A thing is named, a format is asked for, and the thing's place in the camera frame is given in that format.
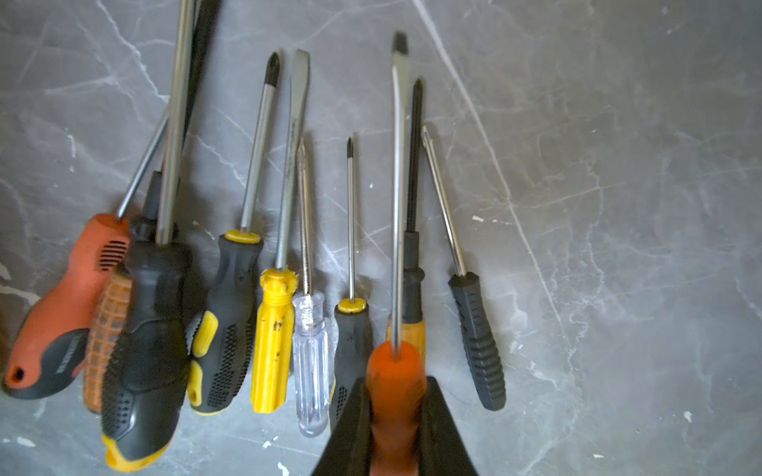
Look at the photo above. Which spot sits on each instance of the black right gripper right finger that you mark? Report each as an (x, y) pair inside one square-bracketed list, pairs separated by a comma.
[(441, 449)]

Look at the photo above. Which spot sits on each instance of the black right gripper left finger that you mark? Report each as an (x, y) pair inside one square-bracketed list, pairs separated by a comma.
[(350, 446)]

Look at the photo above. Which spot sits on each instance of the clear handle screwdriver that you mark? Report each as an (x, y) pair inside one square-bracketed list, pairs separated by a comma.
[(311, 340)]

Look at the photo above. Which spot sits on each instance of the yellow handle screwdriver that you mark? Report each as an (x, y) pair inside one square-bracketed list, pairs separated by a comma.
[(276, 316)]

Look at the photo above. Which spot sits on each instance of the black yellow stubby screwdriver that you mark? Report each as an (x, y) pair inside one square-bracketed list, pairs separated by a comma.
[(355, 343)]

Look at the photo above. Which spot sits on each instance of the orange grip black screwdriver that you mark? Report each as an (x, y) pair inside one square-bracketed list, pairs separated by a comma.
[(414, 326)]

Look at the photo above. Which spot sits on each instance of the black yellow-collar screwdriver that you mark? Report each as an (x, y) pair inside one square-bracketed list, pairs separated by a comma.
[(222, 345)]

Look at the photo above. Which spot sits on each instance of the black ribbed screwdriver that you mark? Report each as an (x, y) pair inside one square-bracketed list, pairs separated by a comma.
[(480, 346)]

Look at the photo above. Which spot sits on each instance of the large black yellow-end screwdriver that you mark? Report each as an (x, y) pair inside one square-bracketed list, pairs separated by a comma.
[(145, 380)]

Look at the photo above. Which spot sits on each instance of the brown grip black screwdriver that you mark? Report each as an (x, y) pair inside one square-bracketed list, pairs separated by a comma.
[(111, 312)]

